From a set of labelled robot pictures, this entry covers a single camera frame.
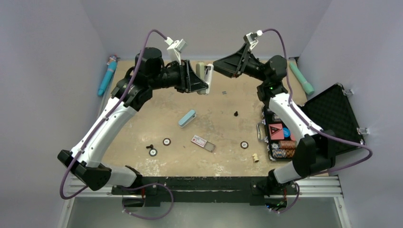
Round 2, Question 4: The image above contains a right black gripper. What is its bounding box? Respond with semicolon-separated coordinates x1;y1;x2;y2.
211;42;269;83

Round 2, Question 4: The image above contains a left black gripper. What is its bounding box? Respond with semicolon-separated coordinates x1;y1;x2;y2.
149;59;208;93

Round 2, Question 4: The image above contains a green stapler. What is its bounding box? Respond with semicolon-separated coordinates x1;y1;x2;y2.
196;62;214;95

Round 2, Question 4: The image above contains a blue stapler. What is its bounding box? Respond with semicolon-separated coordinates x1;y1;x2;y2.
178;109;196;128

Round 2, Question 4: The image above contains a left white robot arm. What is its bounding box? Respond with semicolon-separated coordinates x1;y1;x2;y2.
58;47;213;194

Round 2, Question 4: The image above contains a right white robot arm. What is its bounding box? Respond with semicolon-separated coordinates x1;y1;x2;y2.
213;44;336;193

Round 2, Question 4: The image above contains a poker chip upper left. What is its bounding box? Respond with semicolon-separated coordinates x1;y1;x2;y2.
163;138;171;146

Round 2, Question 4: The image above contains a staple box with clear lid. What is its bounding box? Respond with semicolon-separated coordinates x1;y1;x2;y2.
191;135;216;152

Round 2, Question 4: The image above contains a red card deck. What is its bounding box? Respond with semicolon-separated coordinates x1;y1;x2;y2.
269;123;285;140

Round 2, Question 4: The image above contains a poker chip right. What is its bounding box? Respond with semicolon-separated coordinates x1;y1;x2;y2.
240;141;249;149

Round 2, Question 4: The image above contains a teal marker pen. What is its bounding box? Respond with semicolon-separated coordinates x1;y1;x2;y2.
289;62;315;95

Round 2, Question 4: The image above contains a poker chip lower left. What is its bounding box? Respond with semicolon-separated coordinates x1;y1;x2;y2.
149;148;158;157

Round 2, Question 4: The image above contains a blue marker pen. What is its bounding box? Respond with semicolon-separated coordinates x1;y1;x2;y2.
97;55;118;96

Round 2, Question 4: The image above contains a blue round chip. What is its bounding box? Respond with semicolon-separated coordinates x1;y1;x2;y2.
282;127;291;138

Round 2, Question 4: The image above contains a brown poker chip stack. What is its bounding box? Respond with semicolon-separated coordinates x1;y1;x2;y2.
278;141;297;150

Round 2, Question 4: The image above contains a cream chess piece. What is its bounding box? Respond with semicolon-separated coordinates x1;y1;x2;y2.
252;153;259;163

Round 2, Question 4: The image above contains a striped poker chip stack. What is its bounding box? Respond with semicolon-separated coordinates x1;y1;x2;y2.
272;149;295;159

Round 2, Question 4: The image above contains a black poker chip case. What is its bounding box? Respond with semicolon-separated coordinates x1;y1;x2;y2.
258;83;365;162

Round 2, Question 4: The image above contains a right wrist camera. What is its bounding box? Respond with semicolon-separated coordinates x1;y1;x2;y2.
243;30;263;51

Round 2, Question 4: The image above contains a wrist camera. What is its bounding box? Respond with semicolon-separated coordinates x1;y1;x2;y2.
165;37;188;63
243;30;263;51

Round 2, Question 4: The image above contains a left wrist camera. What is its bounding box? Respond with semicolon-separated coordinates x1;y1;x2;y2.
165;37;188;63

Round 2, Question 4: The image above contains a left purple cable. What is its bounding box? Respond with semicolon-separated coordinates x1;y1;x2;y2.
59;29;174;220

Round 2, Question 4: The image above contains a purple cable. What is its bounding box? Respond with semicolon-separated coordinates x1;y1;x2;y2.
261;28;374;215
59;29;174;220

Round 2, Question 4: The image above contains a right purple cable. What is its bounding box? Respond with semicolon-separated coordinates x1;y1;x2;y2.
261;28;374;215

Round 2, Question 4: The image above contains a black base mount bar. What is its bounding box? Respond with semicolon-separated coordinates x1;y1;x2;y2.
111;176;297;207

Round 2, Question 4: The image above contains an aluminium rail frame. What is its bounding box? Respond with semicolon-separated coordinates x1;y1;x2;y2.
57;174;352;228

